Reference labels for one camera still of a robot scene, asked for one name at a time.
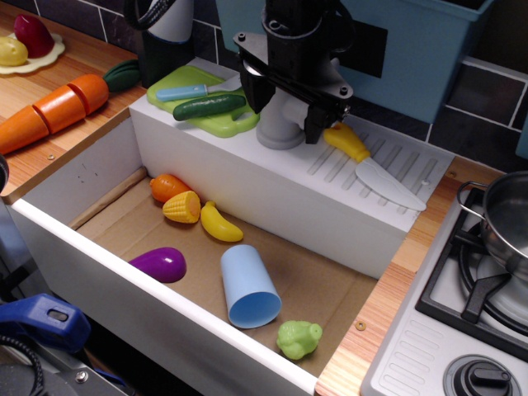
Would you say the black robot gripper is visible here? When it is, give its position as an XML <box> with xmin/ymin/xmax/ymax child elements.
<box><xmin>233</xmin><ymin>1</ymin><xmax>355</xmax><ymax>144</ymax></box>

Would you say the grey toy faucet lever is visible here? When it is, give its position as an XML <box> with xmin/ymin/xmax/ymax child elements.
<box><xmin>257</xmin><ymin>89</ymin><xmax>309</xmax><ymax>150</ymax></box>

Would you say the green toy cucumber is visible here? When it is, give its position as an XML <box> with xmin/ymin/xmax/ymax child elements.
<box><xmin>172</xmin><ymin>94</ymin><xmax>247</xmax><ymax>121</ymax></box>

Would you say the green toy cutting board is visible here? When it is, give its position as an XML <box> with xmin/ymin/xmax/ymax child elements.
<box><xmin>147</xmin><ymin>66</ymin><xmax>260</xmax><ymax>138</ymax></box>

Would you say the blue plastic storage bin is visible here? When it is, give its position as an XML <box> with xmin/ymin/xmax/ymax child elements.
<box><xmin>217</xmin><ymin>1</ymin><xmax>492</xmax><ymax>122</ymax></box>

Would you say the yellow toy banana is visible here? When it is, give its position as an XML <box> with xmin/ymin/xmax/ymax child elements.
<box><xmin>200</xmin><ymin>201</ymin><xmax>244</xmax><ymax>243</ymax></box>

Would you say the yellow toy corn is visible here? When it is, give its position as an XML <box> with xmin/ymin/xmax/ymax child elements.
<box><xmin>163</xmin><ymin>191</ymin><xmax>201</xmax><ymax>224</ymax></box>

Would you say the small orange plastic carrot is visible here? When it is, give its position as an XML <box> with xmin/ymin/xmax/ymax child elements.
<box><xmin>149</xmin><ymin>174</ymin><xmax>191</xmax><ymax>203</ymax></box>

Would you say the white toy sink basin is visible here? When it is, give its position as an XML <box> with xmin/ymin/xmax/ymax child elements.
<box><xmin>9</xmin><ymin>57</ymin><xmax>455</xmax><ymax>396</ymax></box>

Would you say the light blue plastic cup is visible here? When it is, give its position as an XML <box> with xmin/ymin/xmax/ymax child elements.
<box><xmin>220</xmin><ymin>244</ymin><xmax>282</xmax><ymax>329</ymax></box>

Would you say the purple toy eggplant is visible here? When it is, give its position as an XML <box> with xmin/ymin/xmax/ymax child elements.
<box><xmin>129</xmin><ymin>247</ymin><xmax>187</xmax><ymax>283</ymax></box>

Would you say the orange wooden toy carrot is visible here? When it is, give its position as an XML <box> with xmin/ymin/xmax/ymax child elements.
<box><xmin>1</xmin><ymin>59</ymin><xmax>141</xmax><ymax>154</ymax></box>

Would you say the light green toy vegetable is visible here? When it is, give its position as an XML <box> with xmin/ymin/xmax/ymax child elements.
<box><xmin>276</xmin><ymin>320</ymin><xmax>323</xmax><ymax>361</ymax></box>

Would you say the steel cooking pot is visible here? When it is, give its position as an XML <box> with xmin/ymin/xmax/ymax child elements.
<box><xmin>456</xmin><ymin>171</ymin><xmax>527</xmax><ymax>281</ymax></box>

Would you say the red toy fruit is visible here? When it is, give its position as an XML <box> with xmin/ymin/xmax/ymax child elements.
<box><xmin>14</xmin><ymin>14</ymin><xmax>54</xmax><ymax>59</ymax></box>

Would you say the cream scalloped toy plate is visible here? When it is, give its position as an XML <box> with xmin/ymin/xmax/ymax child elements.
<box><xmin>0</xmin><ymin>33</ymin><xmax>65</xmax><ymax>75</ymax></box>

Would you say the grey toy stove top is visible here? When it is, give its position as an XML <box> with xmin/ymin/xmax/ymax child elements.
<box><xmin>361</xmin><ymin>183</ymin><xmax>527</xmax><ymax>395</ymax></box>

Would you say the yellow toy potato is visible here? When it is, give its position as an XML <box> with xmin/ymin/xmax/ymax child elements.
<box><xmin>0</xmin><ymin>36</ymin><xmax>28</xmax><ymax>67</ymax></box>

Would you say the black stove burner grate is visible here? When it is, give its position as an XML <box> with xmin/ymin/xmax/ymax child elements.
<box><xmin>416</xmin><ymin>188</ymin><xmax>527</xmax><ymax>361</ymax></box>

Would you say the blue clamp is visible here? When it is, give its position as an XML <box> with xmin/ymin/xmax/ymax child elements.
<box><xmin>1</xmin><ymin>294</ymin><xmax>92</xmax><ymax>353</ymax></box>

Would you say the black stove knob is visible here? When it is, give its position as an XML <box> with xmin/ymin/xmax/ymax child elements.
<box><xmin>443</xmin><ymin>355</ymin><xmax>522</xmax><ymax>396</ymax></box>

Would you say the blue handled toy knife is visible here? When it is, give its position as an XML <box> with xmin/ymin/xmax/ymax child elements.
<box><xmin>155</xmin><ymin>77</ymin><xmax>242</xmax><ymax>102</ymax></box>

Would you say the yellow handled toy knife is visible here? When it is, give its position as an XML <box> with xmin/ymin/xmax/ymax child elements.
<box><xmin>323</xmin><ymin>123</ymin><xmax>427</xmax><ymax>212</ymax></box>

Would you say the black braided cable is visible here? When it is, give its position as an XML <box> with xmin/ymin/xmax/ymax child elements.
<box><xmin>0</xmin><ymin>334</ymin><xmax>45</xmax><ymax>396</ymax></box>

